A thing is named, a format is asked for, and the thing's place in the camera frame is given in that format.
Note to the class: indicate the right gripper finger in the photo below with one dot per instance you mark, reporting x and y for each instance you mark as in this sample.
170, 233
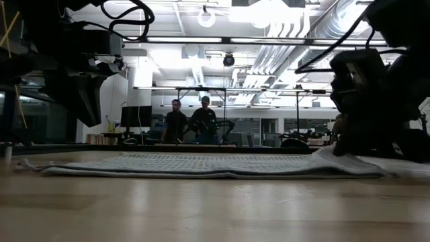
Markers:
386, 141
352, 134

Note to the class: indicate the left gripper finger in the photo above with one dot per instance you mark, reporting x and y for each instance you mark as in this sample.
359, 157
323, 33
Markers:
67, 90
92, 101

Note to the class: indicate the grey microfiber towel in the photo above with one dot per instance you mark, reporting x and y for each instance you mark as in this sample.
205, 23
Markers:
201, 164

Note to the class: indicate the background black robot arm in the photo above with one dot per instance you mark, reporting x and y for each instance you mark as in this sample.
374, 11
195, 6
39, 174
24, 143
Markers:
228, 125

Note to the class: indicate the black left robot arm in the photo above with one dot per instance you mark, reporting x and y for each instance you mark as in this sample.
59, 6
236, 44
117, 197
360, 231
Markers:
40, 20

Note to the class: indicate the yellow container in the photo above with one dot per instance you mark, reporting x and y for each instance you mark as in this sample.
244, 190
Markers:
111, 127

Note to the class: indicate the stack of wooden blocks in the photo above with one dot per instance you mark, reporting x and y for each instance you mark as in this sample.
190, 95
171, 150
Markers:
100, 138

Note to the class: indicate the black computer monitor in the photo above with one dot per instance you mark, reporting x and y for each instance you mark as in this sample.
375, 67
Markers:
134, 116

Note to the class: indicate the person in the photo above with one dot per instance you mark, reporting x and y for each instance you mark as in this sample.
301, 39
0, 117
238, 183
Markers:
176, 124
203, 121

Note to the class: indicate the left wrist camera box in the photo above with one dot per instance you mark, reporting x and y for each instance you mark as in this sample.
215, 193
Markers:
100, 43

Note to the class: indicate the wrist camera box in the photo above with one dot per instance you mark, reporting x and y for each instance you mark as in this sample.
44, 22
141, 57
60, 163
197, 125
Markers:
356, 77
100, 43

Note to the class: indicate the black metal table frame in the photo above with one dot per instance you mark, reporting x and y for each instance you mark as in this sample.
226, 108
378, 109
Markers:
100, 148

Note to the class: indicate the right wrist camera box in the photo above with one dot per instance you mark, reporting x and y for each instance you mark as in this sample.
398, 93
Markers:
356, 77

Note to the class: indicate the silver frame foot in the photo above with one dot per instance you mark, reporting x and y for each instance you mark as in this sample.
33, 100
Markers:
8, 151

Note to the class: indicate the background workstation frame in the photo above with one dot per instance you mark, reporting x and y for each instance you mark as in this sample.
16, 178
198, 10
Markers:
201, 88

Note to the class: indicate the black ceiling dome camera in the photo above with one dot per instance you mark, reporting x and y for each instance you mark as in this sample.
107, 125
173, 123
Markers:
229, 60

